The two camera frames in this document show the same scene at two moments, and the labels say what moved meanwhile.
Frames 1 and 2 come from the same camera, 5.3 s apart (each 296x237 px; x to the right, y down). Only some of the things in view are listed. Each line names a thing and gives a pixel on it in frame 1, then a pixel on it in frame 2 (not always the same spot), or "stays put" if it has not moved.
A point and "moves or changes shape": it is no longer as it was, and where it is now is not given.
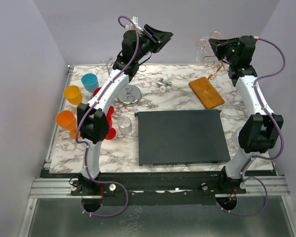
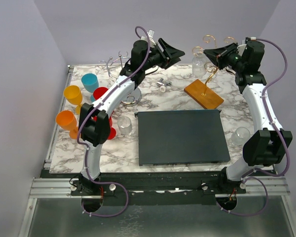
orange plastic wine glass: [67, 120] stays put
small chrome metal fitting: [161, 83] stays put
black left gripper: [157, 38] → [171, 56]
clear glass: [203, 49] → [199, 63]
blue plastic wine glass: [90, 82] stays put
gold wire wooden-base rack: [205, 89] moves or changes shape
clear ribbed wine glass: [125, 127] stays put
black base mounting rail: [158, 188] stays put
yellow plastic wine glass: [73, 94] stays put
